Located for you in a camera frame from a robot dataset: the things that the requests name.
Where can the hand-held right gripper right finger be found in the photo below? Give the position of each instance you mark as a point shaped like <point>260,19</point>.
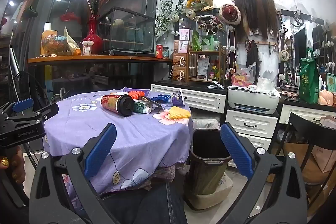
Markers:
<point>236,151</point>

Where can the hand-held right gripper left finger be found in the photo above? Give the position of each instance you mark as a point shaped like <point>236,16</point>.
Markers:
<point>101,151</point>

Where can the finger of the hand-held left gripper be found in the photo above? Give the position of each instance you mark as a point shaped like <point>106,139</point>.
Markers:
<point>23,105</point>
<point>50,110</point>

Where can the dark brown trash bin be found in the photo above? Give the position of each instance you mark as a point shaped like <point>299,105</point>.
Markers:
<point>204,174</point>

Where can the red paper cup black lid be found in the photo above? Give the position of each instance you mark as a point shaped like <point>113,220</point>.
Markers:
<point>113,103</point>

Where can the green white small bottle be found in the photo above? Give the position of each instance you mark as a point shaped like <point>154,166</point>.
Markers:
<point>139,107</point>

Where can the orange foam net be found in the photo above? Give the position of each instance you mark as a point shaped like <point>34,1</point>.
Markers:
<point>136,95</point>

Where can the yellow foam net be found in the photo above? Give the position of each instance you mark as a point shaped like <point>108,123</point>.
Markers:
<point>179,112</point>

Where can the purple white packet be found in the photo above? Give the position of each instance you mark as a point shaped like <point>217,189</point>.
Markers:
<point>177,99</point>

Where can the blue snack packet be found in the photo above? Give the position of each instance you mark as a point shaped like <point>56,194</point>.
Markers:
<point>163,98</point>

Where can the person's left hand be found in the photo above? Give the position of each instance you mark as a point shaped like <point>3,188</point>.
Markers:
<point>11,161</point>

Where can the white drawer cabinet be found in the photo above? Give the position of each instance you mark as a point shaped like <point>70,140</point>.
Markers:
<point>252,124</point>

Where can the purple floral tablecloth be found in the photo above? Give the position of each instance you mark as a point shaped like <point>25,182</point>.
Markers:
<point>131,140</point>

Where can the white plastic bag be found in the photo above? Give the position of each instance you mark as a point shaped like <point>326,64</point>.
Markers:
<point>206,124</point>

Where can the white printer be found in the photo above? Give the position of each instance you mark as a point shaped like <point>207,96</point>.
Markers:
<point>249,102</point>

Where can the black phone stand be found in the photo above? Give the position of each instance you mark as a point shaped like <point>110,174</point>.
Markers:
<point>22,43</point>

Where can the gold lotus bowl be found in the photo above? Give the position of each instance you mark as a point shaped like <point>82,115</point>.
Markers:
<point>53,45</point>

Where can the kraft snack bag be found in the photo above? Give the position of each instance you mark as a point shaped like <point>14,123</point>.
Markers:
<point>72,45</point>

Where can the long white desk drawer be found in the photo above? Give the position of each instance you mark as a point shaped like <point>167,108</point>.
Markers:
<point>189,99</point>

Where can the person's leg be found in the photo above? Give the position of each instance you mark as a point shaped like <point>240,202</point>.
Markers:
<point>147,205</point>

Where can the plastic drink cup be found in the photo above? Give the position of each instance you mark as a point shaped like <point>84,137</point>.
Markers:
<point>87,48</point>

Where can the white tissue roll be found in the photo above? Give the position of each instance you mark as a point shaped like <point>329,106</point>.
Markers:
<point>265,85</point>

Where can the plastic bag with red items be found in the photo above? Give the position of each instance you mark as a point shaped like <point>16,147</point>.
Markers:
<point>241,78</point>

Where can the orange box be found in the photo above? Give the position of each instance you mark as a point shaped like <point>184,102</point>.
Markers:
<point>46,35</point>

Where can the wooden counter shelf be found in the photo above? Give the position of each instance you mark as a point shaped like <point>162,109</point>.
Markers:
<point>105,58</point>

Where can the short white desk drawer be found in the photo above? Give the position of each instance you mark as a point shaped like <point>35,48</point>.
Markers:
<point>302,112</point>

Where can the wooden shelf rack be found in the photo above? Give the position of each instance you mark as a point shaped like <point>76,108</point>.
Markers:
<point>207,79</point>

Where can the black metal chair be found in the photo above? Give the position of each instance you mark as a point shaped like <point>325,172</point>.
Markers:
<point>312,132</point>

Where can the stack of makeup palettes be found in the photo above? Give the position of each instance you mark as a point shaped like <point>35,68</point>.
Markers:
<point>288,90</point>

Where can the red vase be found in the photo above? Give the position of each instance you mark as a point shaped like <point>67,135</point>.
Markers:
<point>93,35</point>

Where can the dark hanging wig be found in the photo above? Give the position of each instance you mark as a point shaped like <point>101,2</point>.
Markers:
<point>252,61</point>

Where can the pink paper bag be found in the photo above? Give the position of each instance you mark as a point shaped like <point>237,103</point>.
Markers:
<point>328,158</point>

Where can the brown coffee box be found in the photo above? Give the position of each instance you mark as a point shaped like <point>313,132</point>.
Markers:
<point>179,60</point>
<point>179,74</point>

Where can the red hanging ornament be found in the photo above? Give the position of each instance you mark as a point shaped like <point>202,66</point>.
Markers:
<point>68,16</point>

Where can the green tote bag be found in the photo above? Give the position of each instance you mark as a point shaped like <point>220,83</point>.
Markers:
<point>308,82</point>

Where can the pink doll head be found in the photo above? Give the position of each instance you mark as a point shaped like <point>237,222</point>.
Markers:
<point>325,98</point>

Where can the white straw hat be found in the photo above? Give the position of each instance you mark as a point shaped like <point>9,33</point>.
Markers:
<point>283,56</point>

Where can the glass display case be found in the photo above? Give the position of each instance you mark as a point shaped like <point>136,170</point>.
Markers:
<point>126,29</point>

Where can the green spray bottle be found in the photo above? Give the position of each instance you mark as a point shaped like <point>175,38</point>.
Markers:
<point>211,43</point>

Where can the red tin canister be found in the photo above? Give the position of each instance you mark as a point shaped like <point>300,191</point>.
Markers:
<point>159,52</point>

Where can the glass jar teal lid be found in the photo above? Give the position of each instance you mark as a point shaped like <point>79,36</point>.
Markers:
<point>165,53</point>

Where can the red berry branches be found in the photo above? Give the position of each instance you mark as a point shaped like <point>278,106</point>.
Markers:
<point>95,2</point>

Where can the large pink box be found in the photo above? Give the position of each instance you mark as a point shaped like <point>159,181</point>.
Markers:
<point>181,47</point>

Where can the small pink box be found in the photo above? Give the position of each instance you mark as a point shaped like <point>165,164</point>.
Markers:
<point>184,34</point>

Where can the vanity mirror with bulbs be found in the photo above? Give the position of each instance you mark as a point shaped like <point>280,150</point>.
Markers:
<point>300,40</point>
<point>183,22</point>

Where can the ornate headdress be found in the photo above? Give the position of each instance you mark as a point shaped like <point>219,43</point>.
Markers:
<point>208,23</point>

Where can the red round fur-trimmed hat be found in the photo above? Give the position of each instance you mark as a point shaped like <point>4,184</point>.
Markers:
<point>230,14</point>

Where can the row of hair extensions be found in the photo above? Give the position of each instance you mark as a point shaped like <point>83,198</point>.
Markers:
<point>256,14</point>

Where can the green bamboo plant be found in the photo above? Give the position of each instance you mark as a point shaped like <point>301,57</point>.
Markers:
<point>164,14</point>

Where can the green picture frame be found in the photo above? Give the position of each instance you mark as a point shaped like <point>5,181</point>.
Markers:
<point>331,83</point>

